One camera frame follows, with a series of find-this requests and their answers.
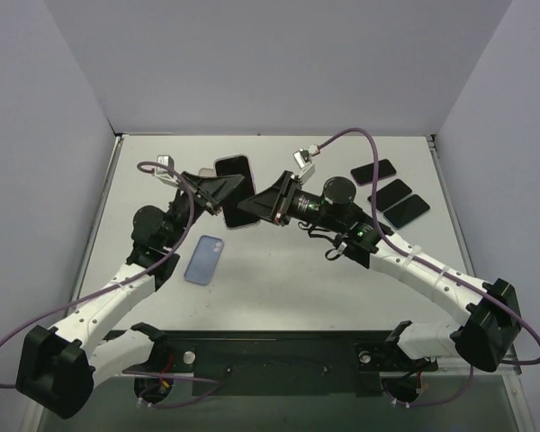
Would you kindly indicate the aluminium frame rail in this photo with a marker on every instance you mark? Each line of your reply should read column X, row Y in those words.
column 270, row 278

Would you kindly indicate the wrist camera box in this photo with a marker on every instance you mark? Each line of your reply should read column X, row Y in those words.
column 304, row 159
column 163, row 171

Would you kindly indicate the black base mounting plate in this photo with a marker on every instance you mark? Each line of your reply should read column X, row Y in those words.
column 279, row 363

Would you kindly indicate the black phone from beige case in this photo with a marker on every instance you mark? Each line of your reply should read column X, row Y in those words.
column 391, row 194

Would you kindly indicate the lavender phone case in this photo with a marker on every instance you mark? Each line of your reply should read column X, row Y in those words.
column 204, row 260

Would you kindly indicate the purple phone from blue case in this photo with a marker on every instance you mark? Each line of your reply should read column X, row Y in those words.
column 364, row 175

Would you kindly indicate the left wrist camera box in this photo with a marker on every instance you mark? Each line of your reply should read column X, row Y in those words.
column 163, row 171

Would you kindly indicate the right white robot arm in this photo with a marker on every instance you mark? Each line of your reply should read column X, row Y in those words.
column 482, row 323

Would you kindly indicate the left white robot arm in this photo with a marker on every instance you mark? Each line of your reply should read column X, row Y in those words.
column 60, row 366

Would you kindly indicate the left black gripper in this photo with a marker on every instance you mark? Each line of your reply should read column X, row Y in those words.
column 198, row 193

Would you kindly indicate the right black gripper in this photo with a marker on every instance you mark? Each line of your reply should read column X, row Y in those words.
column 283, row 198

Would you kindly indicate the beige phone case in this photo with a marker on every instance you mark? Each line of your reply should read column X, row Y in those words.
column 207, row 172

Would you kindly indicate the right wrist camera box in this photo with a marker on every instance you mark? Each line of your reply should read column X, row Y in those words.
column 304, row 159

